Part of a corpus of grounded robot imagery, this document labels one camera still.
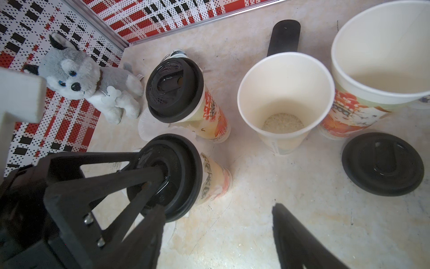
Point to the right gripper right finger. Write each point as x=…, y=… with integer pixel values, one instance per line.
x=296, y=247

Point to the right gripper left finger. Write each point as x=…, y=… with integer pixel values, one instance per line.
x=140, y=249

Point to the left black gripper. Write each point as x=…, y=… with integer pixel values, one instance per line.
x=43, y=210

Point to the black cup lid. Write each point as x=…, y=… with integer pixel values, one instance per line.
x=182, y=168
x=174, y=89
x=382, y=164

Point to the translucent paper disc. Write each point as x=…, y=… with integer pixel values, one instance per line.
x=168, y=229
x=149, y=128

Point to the grey husky plush toy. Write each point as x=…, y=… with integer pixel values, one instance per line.
x=74, y=75

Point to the middle tall paper cup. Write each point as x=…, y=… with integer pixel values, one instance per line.
x=290, y=83

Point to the white twin-bell alarm clock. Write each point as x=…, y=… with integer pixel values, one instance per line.
x=175, y=54

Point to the paper cup red flowers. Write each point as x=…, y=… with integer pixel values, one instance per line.
x=380, y=62

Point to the black glasses case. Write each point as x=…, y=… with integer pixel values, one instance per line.
x=285, y=37

